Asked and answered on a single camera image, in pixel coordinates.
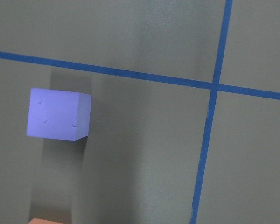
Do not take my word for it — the orange foam block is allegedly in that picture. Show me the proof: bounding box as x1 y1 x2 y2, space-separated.
28 218 63 224

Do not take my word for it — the purple foam block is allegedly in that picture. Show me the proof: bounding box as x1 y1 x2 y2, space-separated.
27 88 92 141

